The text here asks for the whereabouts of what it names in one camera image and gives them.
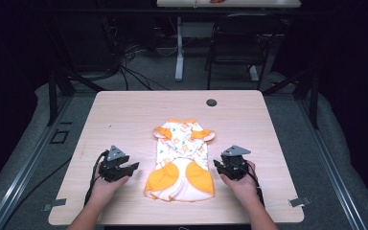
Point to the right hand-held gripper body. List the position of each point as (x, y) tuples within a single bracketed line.
[(235, 166)]

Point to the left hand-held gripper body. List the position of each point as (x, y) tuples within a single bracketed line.
[(112, 169)]

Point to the orange and white pet garment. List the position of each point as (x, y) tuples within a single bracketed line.
[(180, 166)]

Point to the person's left hand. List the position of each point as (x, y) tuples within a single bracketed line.
[(105, 190)]

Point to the person's right hand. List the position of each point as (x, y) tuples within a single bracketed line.
[(242, 190)]

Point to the grey round table grommet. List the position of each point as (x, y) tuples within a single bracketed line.
[(211, 103)]

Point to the black metal stand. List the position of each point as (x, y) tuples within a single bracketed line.
[(313, 96), (53, 92)]

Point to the white table leg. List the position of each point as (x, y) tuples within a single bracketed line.
[(179, 54)]

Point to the black chair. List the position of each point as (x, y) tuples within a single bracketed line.
[(241, 41)]

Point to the grey metal table bracket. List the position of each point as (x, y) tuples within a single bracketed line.
[(55, 204), (299, 202)]

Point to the aluminium floor rail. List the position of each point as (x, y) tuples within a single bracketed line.
[(28, 159), (330, 159)]

